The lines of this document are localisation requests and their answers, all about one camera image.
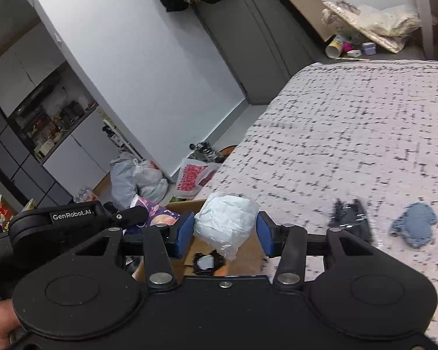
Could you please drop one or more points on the white lower cabinet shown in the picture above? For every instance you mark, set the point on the white lower cabinet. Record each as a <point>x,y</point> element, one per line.
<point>80,149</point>

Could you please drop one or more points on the purple printed soft packet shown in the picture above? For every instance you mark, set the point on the purple printed soft packet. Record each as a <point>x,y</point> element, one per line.
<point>157,217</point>

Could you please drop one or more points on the blue-grey knitted mitten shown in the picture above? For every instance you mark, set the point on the blue-grey knitted mitten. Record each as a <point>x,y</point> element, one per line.
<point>416,224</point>

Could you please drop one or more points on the beige tote bag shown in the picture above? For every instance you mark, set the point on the beige tote bag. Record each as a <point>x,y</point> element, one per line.
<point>383,22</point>

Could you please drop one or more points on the red-printed plastic bag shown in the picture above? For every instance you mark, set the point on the red-printed plastic bag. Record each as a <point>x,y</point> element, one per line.
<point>191,178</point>

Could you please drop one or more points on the black tangled gear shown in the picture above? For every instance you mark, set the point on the black tangled gear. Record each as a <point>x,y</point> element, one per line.
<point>206,151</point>

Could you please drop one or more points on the orange plush ball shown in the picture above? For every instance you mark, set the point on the orange plush ball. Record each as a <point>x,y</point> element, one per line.
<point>222,271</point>

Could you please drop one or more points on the black lace scrunchie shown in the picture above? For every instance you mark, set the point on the black lace scrunchie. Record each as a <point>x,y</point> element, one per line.
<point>196,259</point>

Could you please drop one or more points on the brown cardboard box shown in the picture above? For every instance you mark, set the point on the brown cardboard box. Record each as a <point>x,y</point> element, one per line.
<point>250,262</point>

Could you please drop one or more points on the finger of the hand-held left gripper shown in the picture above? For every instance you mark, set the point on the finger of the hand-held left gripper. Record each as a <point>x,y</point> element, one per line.
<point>129,216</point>

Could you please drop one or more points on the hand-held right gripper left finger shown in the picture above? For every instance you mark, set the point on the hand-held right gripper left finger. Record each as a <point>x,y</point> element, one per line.
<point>185,234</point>

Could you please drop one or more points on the small white gadget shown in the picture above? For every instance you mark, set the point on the small white gadget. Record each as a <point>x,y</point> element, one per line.
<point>354,53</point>

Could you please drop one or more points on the dark tall cabinet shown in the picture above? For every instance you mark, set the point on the dark tall cabinet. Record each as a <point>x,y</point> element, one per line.
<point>18,175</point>

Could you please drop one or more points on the large grey plastic bag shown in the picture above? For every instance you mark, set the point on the large grey plastic bag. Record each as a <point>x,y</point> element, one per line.
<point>124,178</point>

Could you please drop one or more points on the tied white plastic bag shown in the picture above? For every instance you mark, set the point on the tied white plastic bag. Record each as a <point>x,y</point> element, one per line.
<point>151,182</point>

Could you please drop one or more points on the dark grey wardrobe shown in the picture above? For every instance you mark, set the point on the dark grey wardrobe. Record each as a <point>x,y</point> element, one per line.
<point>255,36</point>

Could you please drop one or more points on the black patterned pouch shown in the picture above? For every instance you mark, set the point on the black patterned pouch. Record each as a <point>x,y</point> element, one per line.
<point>350,217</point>

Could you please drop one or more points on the colourful snack packets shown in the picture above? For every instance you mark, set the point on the colourful snack packets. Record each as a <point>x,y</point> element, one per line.
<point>0,211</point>

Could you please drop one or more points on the white black-patterned bedspread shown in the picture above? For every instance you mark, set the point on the white black-patterned bedspread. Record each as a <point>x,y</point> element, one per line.
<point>350,135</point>

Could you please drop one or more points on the pale blue soft bundle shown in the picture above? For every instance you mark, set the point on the pale blue soft bundle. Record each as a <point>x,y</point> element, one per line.
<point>226,222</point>

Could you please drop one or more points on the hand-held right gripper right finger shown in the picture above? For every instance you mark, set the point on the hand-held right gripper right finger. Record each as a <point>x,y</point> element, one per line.
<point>264,233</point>

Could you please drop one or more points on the paper cup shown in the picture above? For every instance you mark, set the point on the paper cup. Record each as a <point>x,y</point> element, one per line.
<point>335,46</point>

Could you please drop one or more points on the white soft ball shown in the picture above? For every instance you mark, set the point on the white soft ball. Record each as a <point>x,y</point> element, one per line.
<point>206,263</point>

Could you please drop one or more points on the small lavender box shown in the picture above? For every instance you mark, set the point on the small lavender box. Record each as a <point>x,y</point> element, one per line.
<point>368,48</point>

